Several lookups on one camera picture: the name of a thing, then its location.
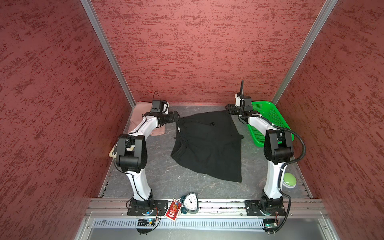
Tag pink drawstring shorts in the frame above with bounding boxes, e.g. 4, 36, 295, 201
127, 102, 166, 138

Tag black shorts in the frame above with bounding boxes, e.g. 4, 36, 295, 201
171, 111, 244, 183

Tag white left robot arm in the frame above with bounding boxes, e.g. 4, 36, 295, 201
113, 111, 180, 215

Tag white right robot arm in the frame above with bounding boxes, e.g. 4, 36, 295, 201
225, 104, 294, 215

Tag green plastic basket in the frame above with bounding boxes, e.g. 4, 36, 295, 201
247, 101, 290, 148

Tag cream desk calculator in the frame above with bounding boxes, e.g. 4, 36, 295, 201
109, 144, 117, 159

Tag teal analog clock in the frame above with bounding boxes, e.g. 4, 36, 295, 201
180, 193, 200, 215

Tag red snack packet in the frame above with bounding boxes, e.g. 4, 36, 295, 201
165, 199, 183, 222

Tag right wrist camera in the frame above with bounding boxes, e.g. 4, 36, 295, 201
235, 93, 252, 108

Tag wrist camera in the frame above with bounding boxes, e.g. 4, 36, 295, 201
235, 93, 252, 108
151, 100, 169, 114

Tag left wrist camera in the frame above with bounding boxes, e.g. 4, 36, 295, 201
151, 100, 169, 114

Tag right aluminium corner post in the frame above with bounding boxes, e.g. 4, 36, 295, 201
272, 0, 338, 105

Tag aluminium corner post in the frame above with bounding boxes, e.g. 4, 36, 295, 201
272, 0, 338, 105
81, 0, 136, 109

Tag black corrugated cable hose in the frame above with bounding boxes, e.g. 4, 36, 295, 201
239, 79, 307, 233

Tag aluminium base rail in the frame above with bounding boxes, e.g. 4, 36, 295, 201
85, 198, 330, 220

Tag left aluminium corner post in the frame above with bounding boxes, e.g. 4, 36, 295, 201
81, 0, 136, 109

